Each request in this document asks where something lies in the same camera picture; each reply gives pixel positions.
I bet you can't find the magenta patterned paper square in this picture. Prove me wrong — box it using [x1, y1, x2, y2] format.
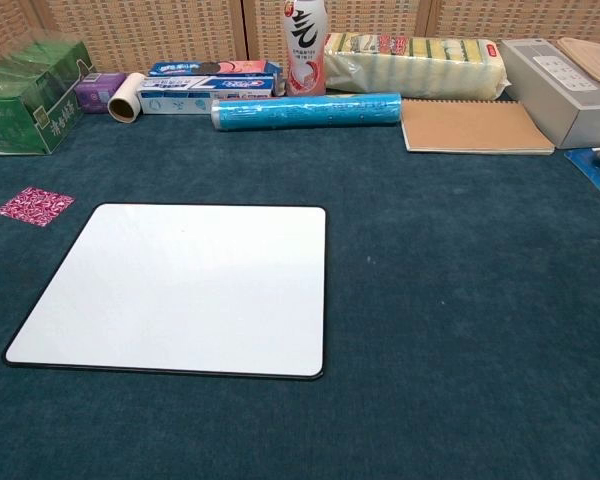
[0, 186, 75, 229]

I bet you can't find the white square board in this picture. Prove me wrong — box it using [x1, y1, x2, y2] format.
[2, 202, 328, 380]

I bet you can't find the blue plastic wrap roll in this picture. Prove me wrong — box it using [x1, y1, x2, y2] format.
[210, 91, 404, 133]

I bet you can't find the teal table cloth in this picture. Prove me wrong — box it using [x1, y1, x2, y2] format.
[0, 94, 600, 480]

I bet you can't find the white blue toothpaste box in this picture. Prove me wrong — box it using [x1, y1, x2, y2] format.
[137, 74, 277, 116]

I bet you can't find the pink white drink bottle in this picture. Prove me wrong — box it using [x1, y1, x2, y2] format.
[283, 0, 328, 98]

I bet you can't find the yellow sponge pack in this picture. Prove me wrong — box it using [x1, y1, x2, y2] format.
[323, 32, 511, 101]

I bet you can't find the brown spiral notebook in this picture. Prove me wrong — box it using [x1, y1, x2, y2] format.
[399, 97, 557, 156]

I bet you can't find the white paper roll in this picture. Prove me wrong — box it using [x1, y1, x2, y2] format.
[107, 72, 147, 124]

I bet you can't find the small purple box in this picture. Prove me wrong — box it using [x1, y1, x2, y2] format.
[73, 71, 129, 115]

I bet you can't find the woven rattan folding screen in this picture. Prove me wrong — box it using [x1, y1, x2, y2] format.
[0, 0, 600, 76]

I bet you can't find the grey rectangular box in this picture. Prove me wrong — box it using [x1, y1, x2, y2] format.
[499, 37, 600, 150]

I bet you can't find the blue blister package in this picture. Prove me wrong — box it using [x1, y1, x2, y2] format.
[563, 147, 600, 206]

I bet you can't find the green tea box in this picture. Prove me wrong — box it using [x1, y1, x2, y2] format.
[0, 40, 97, 157]

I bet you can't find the beige oval lid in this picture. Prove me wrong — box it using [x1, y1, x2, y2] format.
[554, 36, 600, 86]

